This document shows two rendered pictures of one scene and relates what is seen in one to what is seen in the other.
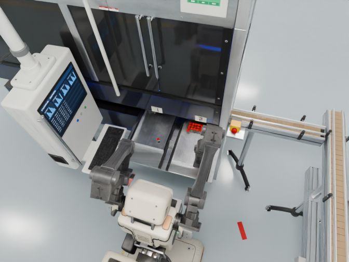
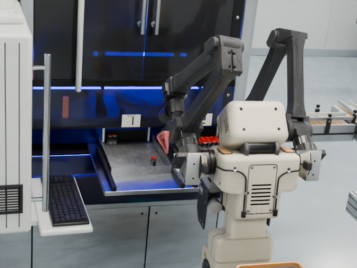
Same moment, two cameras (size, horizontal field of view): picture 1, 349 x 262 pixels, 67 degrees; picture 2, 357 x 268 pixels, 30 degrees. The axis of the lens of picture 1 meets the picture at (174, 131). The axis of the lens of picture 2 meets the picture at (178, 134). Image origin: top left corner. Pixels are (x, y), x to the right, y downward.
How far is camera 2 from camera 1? 207 cm
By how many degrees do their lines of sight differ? 45
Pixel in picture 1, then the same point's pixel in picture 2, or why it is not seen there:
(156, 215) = (279, 122)
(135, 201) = (247, 111)
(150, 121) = (117, 151)
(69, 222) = not seen: outside the picture
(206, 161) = (298, 59)
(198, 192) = (299, 108)
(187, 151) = not seen: hidden behind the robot
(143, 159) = (147, 185)
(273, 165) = (286, 257)
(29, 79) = (9, 10)
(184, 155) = not seen: hidden behind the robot
